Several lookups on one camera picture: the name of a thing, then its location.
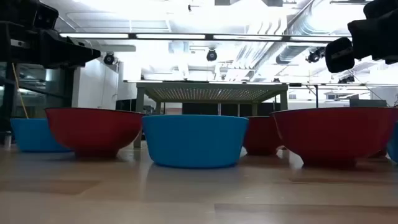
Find yellow cable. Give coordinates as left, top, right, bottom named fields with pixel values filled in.
left=11, top=62, right=29, bottom=119

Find black desk monitors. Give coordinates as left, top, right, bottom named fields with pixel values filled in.
left=115, top=98, right=137, bottom=112

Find blue mini bowl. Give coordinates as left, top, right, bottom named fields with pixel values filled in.
left=10, top=118, right=72, bottom=153
left=142, top=114, right=249, bottom=169
left=386, top=123, right=398, bottom=164

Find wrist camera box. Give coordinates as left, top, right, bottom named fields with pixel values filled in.
left=0, top=0, right=60, bottom=30
left=363, top=0, right=398, bottom=19

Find black monitor on arm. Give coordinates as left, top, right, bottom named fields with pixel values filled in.
left=349, top=98, right=389, bottom=109

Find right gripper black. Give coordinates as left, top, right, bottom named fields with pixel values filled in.
left=325, top=9, right=398, bottom=74

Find green perforated metal shelf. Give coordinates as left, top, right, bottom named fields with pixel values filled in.
left=133, top=81, right=290, bottom=151

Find long overhead light bar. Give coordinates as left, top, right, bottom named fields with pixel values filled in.
left=58, top=32, right=354, bottom=44

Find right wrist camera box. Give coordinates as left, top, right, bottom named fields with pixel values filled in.
left=363, top=0, right=398, bottom=19

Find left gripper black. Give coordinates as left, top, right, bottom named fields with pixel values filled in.
left=0, top=21, right=102, bottom=69

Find dark framed glass partition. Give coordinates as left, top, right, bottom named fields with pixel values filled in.
left=0, top=60, right=77, bottom=147

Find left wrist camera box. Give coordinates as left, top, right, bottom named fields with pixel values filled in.
left=0, top=0, right=60, bottom=30

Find small white cylinder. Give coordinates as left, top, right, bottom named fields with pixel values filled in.
left=2, top=130, right=12, bottom=149

